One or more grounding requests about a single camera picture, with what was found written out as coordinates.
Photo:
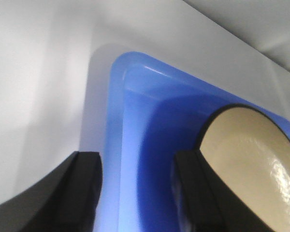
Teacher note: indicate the tan plate with black rim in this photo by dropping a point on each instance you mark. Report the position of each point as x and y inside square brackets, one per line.
[250, 153]

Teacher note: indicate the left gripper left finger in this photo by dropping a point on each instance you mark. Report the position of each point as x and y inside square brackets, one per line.
[65, 200]

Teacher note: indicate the blue plastic tray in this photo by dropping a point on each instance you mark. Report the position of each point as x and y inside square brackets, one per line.
[154, 111]

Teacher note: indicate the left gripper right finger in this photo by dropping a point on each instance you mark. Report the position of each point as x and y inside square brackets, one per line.
[210, 205]

